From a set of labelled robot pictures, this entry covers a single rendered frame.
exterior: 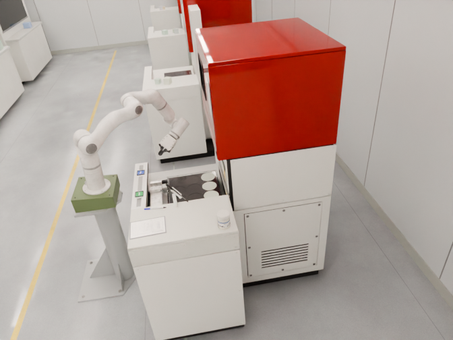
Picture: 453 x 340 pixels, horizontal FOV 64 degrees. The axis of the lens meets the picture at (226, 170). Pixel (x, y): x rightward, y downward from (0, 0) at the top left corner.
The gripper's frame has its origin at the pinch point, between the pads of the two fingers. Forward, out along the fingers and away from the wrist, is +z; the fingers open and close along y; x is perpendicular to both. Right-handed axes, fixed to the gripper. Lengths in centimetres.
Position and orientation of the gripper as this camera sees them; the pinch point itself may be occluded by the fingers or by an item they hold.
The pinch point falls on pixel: (160, 153)
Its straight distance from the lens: 282.8
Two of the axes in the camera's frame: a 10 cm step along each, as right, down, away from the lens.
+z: -5.9, 8.0, -0.8
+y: -8.0, -5.8, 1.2
